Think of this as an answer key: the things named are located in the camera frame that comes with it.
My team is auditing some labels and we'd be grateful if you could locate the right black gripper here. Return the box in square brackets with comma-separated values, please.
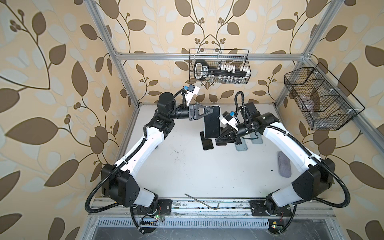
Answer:
[214, 121, 251, 146]

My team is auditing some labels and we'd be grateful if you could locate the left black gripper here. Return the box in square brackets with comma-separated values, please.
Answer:
[166, 102, 212, 123]

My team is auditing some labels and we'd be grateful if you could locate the black phone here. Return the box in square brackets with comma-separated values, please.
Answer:
[215, 128, 228, 146]
[204, 106, 221, 139]
[200, 132, 214, 151]

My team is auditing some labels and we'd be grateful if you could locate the black phone front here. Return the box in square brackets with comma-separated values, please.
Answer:
[204, 106, 221, 139]

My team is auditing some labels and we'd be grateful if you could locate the pale blue phone case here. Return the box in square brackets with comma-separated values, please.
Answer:
[250, 132, 263, 145]
[235, 143, 248, 152]

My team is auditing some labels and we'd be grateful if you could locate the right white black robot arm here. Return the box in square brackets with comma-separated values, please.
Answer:
[216, 102, 351, 216]

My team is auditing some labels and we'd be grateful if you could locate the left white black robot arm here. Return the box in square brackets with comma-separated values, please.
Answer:
[85, 92, 214, 214]

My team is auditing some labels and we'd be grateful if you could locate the black socket holder tool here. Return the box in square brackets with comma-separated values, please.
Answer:
[192, 60, 251, 81]

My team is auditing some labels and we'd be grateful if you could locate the grey oval pad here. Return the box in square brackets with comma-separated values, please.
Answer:
[278, 151, 292, 178]

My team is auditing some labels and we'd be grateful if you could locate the metal hex key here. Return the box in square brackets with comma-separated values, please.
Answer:
[185, 194, 220, 211]

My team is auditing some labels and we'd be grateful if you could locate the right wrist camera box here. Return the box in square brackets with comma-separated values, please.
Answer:
[219, 111, 239, 131]

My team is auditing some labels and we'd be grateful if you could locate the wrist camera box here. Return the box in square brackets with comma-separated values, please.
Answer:
[183, 85, 200, 106]
[219, 111, 239, 131]

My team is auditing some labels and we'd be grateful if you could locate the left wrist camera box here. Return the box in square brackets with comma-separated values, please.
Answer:
[183, 85, 200, 106]

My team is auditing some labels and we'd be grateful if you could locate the black wire basket back wall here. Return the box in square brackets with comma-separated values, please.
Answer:
[189, 48, 252, 85]

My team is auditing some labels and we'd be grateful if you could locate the black wire basket wall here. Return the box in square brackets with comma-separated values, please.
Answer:
[189, 48, 252, 85]
[284, 62, 366, 131]

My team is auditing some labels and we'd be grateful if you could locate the black wire basket right wall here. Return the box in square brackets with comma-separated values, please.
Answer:
[284, 62, 366, 131]

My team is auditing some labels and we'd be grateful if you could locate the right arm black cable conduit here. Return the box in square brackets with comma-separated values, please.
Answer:
[233, 91, 351, 208]

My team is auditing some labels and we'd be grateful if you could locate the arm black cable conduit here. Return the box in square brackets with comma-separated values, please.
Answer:
[233, 91, 351, 208]
[84, 124, 149, 214]

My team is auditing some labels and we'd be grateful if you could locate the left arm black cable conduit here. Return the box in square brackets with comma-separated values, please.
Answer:
[84, 124, 149, 214]

